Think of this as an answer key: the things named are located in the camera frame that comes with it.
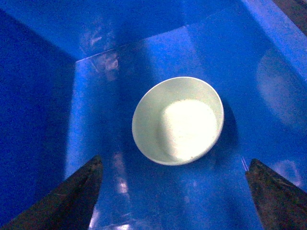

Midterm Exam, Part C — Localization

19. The pale green bowl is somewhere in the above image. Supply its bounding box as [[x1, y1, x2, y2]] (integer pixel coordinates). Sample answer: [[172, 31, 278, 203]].
[[131, 77, 224, 166]]

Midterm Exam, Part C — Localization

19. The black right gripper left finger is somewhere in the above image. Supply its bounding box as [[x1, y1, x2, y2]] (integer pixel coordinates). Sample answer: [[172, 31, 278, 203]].
[[2, 155, 103, 230]]

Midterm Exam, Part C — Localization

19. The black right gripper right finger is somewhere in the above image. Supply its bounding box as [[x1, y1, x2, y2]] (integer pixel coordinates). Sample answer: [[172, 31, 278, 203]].
[[245, 159, 307, 230]]

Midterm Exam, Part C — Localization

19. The blue bin centre on shelf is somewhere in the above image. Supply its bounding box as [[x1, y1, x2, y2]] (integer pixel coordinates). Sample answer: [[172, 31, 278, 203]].
[[0, 0, 307, 230]]

